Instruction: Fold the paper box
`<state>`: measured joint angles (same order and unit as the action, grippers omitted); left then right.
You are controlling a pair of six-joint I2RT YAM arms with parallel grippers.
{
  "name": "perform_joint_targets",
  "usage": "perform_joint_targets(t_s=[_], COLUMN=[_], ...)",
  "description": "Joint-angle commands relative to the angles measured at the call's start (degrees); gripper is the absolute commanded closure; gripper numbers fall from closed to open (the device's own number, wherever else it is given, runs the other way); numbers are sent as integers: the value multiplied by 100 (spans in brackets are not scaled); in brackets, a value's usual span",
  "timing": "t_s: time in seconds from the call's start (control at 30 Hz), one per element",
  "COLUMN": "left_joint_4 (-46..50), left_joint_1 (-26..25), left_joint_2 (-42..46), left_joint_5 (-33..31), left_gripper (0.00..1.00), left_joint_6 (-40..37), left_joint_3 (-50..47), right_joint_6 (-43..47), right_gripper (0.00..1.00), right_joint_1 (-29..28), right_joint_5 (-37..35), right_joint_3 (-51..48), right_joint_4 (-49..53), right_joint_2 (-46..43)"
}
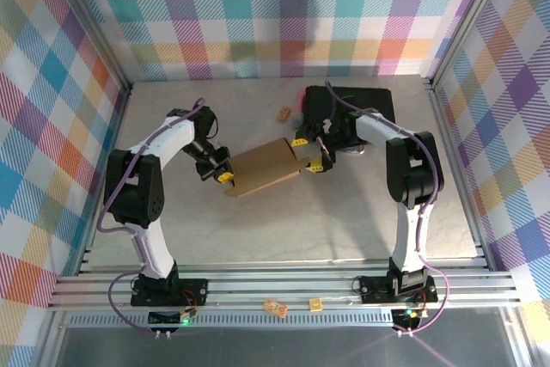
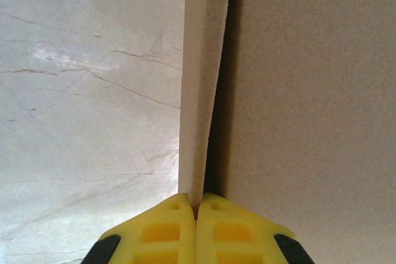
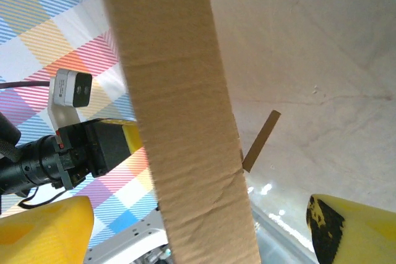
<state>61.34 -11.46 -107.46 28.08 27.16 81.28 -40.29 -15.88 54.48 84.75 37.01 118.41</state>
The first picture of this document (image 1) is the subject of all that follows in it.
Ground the brown cardboard folding box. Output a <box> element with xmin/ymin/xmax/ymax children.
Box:
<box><xmin>223</xmin><ymin>136</ymin><xmax>312</xmax><ymax>200</ymax></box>

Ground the black hard case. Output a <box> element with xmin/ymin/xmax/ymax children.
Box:
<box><xmin>303</xmin><ymin>84</ymin><xmax>397</xmax><ymax>156</ymax></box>

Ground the orange paper tag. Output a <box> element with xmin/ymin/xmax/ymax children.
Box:
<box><xmin>262</xmin><ymin>297</ymin><xmax>289</xmax><ymax>317</ymax></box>

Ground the perforated metal strip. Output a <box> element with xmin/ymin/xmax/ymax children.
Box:
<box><xmin>67</xmin><ymin>313</ymin><xmax>399</xmax><ymax>328</ymax></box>

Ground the aluminium table side rail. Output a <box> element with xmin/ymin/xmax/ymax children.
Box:
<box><xmin>423</xmin><ymin>76</ymin><xmax>493</xmax><ymax>273</ymax></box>
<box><xmin>75</xmin><ymin>83</ymin><xmax>132</xmax><ymax>277</ymax></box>

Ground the aluminium mounting rail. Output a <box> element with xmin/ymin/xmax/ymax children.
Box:
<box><xmin>46</xmin><ymin>257</ymin><xmax>524</xmax><ymax>313</ymax></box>

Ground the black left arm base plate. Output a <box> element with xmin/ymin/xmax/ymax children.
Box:
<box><xmin>130</xmin><ymin>278</ymin><xmax>210</xmax><ymax>308</ymax></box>

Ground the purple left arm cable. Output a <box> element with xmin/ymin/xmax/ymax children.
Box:
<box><xmin>97</xmin><ymin>96</ymin><xmax>207</xmax><ymax>335</ymax></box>

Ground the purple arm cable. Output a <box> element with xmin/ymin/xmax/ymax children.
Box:
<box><xmin>97</xmin><ymin>96</ymin><xmax>207</xmax><ymax>335</ymax></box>
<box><xmin>323</xmin><ymin>80</ymin><xmax>453</xmax><ymax>335</ymax></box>

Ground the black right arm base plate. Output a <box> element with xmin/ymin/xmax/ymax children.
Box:
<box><xmin>357</xmin><ymin>273</ymin><xmax>439</xmax><ymax>305</ymax></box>

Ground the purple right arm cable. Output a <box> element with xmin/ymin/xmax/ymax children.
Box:
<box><xmin>323</xmin><ymin>80</ymin><xmax>453</xmax><ymax>335</ymax></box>

